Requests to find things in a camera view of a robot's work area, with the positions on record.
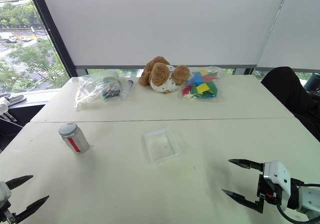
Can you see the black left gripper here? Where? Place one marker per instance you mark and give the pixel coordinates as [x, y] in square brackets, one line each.
[5, 215]

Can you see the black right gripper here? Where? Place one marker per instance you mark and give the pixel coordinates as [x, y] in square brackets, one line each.
[267, 190]

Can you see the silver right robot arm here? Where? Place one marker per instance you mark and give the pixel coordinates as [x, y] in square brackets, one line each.
[308, 200]

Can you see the white jar with red label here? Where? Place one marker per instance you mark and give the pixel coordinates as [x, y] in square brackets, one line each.
[75, 139]

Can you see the clear plastic tray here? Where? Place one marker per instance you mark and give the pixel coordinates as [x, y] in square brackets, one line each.
[162, 145]

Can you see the black sandals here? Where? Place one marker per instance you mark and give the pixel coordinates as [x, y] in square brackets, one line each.
[13, 99]

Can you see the clear bag of colourful blocks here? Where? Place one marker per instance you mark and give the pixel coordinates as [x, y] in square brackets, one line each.
[201, 85]

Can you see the clear bag of small items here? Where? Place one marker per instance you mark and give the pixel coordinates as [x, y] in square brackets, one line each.
[87, 91]

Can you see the dark teal round object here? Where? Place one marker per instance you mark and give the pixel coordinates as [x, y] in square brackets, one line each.
[312, 84]

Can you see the brown teddy bear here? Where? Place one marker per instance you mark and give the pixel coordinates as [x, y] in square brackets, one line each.
[161, 75]

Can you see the white roll in bag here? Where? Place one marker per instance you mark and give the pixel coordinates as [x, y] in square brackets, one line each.
[110, 75]

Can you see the clear plastic syringe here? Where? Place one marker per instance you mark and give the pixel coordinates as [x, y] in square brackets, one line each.
[127, 89]

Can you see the narrow white roller blind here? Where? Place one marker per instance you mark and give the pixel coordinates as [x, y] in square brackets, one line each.
[295, 34]

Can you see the large white roller blind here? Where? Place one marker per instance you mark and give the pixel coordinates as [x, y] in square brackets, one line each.
[160, 22]

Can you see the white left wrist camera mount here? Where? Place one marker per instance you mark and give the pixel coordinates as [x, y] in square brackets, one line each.
[3, 192]

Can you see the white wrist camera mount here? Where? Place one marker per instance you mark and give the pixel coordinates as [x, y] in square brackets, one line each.
[3, 192]
[278, 172]

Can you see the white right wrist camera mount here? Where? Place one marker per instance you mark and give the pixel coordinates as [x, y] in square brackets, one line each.
[278, 172]

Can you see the black window frame post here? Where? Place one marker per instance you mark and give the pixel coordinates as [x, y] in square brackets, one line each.
[50, 29]

